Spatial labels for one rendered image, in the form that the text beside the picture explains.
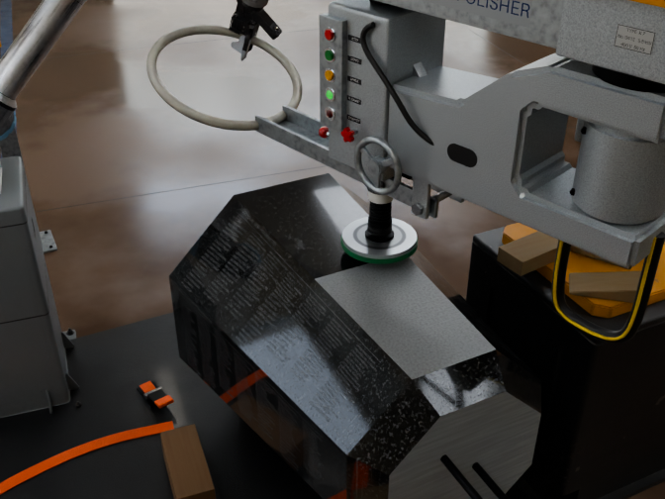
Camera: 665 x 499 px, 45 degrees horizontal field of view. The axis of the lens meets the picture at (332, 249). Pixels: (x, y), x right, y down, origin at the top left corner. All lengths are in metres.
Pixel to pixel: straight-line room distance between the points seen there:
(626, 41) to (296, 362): 1.15
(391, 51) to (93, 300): 2.18
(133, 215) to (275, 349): 2.22
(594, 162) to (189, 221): 2.83
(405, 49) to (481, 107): 0.27
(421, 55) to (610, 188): 0.60
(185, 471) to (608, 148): 1.68
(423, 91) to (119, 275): 2.27
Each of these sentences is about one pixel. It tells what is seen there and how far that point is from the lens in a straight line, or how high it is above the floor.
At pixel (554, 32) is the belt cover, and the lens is 1.63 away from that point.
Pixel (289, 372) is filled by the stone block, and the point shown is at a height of 0.69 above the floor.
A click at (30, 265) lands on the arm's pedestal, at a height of 0.63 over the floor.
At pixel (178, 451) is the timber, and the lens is 2.75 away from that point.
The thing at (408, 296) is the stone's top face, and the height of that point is 0.85.
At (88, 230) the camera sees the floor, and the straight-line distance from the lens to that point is 4.24.
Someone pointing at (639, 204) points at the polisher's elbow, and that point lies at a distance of 1.71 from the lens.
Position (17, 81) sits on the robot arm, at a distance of 2.98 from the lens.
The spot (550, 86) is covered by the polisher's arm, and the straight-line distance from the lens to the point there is 1.68.
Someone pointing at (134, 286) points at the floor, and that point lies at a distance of 3.75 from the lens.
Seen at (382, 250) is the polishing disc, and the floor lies 0.91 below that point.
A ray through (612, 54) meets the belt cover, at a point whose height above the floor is 1.62.
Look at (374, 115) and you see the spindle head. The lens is 1.99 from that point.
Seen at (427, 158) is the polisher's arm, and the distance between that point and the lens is 1.93.
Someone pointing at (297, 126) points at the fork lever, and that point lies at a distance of 2.47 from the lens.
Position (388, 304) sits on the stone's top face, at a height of 0.85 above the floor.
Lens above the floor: 2.11
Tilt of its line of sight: 33 degrees down
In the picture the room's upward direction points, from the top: straight up
